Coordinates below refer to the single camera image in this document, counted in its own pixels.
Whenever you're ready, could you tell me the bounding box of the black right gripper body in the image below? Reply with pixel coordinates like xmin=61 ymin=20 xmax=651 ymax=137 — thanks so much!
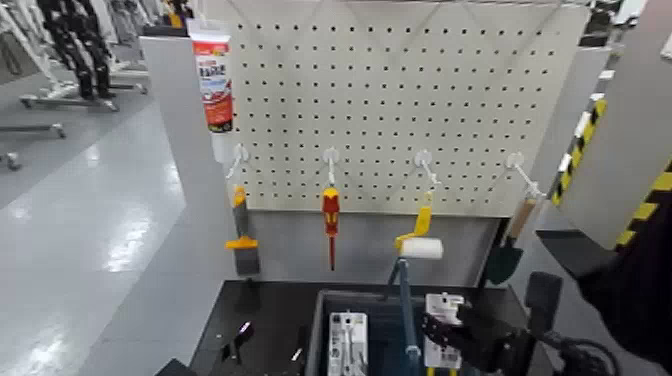
xmin=469 ymin=314 xmax=534 ymax=375

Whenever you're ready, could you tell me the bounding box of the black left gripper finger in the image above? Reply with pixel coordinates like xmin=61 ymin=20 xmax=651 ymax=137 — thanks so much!
xmin=220 ymin=320 xmax=257 ymax=366
xmin=290 ymin=324 xmax=312 ymax=365

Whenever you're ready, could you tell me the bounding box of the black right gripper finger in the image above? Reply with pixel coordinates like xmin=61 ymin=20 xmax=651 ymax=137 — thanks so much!
xmin=455 ymin=302 xmax=505 ymax=329
xmin=419 ymin=313 xmax=476 ymax=363

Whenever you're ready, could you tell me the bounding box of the teal crate with gray rim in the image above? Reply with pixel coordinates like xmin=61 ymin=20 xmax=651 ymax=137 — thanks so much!
xmin=304 ymin=287 xmax=505 ymax=376

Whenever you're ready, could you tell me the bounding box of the white printed tool package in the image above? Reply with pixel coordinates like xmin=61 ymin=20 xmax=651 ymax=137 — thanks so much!
xmin=326 ymin=310 xmax=370 ymax=376
xmin=422 ymin=292 xmax=467 ymax=370

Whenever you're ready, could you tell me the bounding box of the red yellow screwdriver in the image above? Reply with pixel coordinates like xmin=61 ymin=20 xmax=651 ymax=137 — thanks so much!
xmin=321 ymin=186 xmax=341 ymax=273

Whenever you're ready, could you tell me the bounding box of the white round pegboard hook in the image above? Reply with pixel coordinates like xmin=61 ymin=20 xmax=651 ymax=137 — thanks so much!
xmin=412 ymin=149 xmax=442 ymax=190
xmin=504 ymin=152 xmax=547 ymax=201
xmin=225 ymin=142 xmax=251 ymax=182
xmin=321 ymin=146 xmax=341 ymax=189

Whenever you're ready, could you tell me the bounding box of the gray panel with hazard stripes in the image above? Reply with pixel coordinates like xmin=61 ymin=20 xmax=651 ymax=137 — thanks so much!
xmin=548 ymin=0 xmax=672 ymax=251

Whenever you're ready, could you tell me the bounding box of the beige perforated pegboard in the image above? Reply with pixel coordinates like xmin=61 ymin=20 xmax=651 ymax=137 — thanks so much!
xmin=222 ymin=0 xmax=592 ymax=219

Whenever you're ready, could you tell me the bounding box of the red white sealant tube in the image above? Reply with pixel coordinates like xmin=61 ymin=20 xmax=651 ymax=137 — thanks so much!
xmin=187 ymin=18 xmax=236 ymax=165

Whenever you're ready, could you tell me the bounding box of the gray wheeled stand base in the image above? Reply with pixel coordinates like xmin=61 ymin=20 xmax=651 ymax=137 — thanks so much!
xmin=0 ymin=123 xmax=67 ymax=140

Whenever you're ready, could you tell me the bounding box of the black white humanoid robot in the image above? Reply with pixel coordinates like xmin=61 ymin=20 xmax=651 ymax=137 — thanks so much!
xmin=36 ymin=0 xmax=119 ymax=114

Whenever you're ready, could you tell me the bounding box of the green wooden handled garden trowel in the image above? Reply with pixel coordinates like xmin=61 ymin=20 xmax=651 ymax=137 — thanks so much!
xmin=482 ymin=196 xmax=539 ymax=287

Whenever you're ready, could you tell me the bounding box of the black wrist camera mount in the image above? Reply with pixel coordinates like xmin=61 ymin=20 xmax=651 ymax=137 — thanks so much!
xmin=524 ymin=271 xmax=564 ymax=340

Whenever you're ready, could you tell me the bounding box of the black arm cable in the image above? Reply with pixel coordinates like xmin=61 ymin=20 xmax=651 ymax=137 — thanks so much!
xmin=545 ymin=330 xmax=623 ymax=376

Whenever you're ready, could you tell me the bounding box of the yellow handled putty scraper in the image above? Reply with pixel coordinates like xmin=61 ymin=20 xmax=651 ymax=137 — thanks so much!
xmin=224 ymin=184 xmax=262 ymax=278

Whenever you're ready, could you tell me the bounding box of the yellow handled white paint roller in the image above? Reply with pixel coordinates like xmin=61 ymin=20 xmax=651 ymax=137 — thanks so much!
xmin=393 ymin=191 xmax=445 ymax=261

